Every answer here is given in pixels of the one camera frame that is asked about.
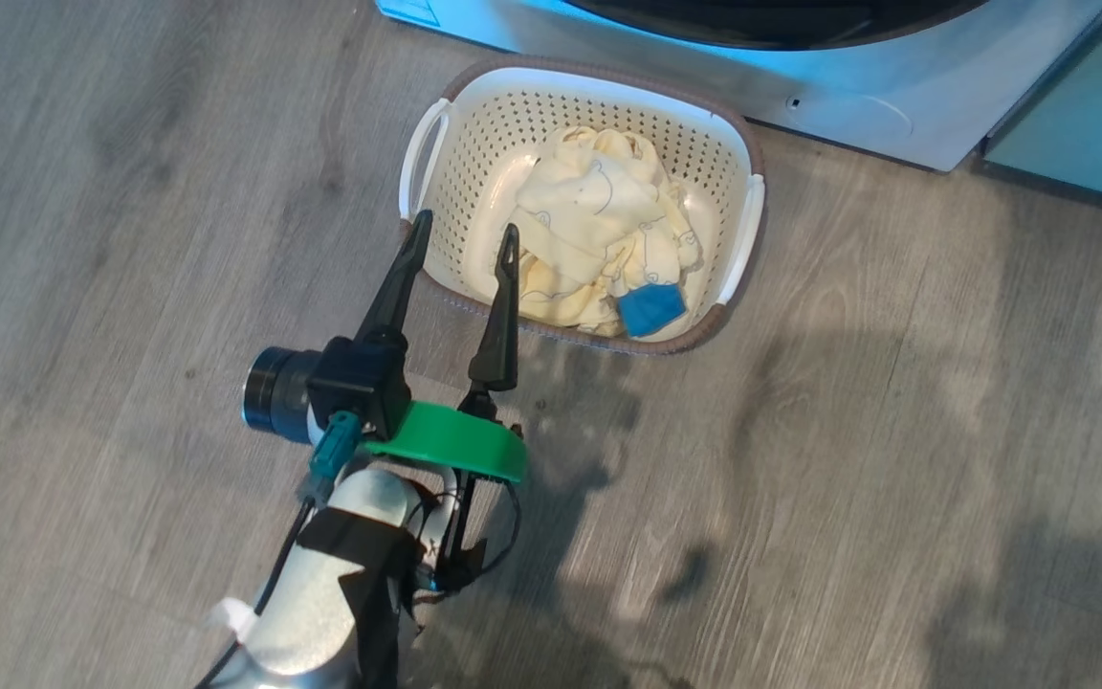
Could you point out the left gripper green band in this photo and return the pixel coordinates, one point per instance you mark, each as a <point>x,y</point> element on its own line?
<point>446,442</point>

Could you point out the cream printed garment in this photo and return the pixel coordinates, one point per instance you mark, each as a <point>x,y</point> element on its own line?
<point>589,211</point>

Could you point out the small blue cloth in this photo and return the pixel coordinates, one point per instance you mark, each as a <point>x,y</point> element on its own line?
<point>651,309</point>

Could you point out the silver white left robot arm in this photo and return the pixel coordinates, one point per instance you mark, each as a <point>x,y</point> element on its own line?
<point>307,593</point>

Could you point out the cream perforated laundry basket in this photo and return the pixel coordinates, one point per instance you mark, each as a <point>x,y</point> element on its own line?
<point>474,153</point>

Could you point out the blue sticker on washing machine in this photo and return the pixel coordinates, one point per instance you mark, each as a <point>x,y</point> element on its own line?
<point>407,10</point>

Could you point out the white washing machine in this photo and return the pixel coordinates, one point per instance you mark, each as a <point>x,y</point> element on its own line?
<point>895,86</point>

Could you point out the white tape tag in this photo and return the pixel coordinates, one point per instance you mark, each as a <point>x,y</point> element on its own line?
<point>233,617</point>

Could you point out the pale teal cabinet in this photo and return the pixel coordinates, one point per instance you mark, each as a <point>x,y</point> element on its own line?
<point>1087,115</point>

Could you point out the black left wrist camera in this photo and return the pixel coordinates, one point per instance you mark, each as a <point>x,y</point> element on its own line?
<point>350,383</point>

